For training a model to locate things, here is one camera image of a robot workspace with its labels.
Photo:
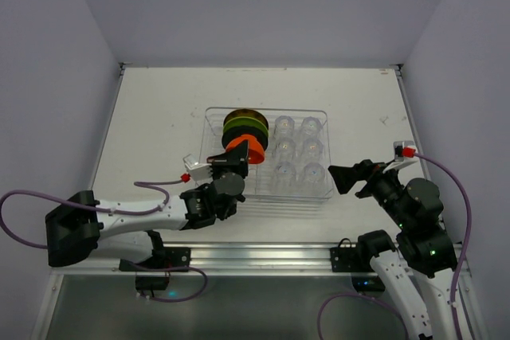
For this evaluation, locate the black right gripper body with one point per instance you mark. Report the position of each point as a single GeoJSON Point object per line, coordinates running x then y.
{"type": "Point", "coordinates": [366, 180]}

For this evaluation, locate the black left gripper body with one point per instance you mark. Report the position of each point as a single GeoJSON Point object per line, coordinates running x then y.
{"type": "Point", "coordinates": [229, 166]}

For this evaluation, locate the orange plastic bowl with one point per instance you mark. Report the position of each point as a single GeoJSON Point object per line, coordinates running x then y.
{"type": "Point", "coordinates": [256, 152]}

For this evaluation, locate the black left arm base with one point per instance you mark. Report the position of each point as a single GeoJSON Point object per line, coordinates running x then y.
{"type": "Point", "coordinates": [168, 257]}

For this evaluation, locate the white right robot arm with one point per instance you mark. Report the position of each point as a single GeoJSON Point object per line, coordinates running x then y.
{"type": "Point", "coordinates": [419, 267]}

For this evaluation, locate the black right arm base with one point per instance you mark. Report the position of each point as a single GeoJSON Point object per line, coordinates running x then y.
{"type": "Point", "coordinates": [344, 257]}

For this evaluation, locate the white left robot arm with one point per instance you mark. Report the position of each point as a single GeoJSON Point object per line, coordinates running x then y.
{"type": "Point", "coordinates": [83, 226]}

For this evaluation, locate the clear plastic dish rack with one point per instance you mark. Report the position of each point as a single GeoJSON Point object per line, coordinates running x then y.
{"type": "Point", "coordinates": [258, 183]}

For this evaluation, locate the green plate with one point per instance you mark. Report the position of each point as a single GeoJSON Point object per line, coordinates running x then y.
{"type": "Point", "coordinates": [246, 122]}

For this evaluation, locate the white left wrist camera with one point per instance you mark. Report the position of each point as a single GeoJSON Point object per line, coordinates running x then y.
{"type": "Point", "coordinates": [198, 171]}

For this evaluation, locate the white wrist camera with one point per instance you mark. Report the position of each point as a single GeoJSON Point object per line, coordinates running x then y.
{"type": "Point", "coordinates": [404, 156]}
{"type": "Point", "coordinates": [198, 171]}

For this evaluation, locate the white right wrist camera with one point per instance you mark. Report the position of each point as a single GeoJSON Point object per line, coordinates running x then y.
{"type": "Point", "coordinates": [404, 156]}

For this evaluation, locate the aluminium mounting rail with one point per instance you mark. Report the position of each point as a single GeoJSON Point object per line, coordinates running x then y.
{"type": "Point", "coordinates": [230, 259]}

